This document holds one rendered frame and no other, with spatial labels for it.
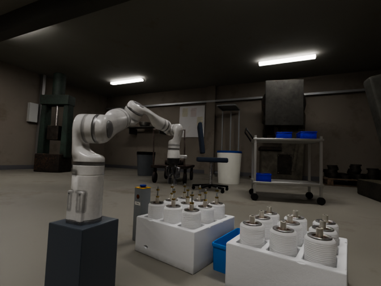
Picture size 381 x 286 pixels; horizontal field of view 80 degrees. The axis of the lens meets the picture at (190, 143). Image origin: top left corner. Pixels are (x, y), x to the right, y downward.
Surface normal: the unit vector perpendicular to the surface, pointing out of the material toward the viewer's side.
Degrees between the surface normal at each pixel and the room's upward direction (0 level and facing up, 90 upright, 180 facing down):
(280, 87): 90
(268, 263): 90
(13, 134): 90
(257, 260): 90
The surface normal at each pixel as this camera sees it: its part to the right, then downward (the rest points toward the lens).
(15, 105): 0.91, 0.00
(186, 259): -0.61, -0.07
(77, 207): -0.41, -0.07
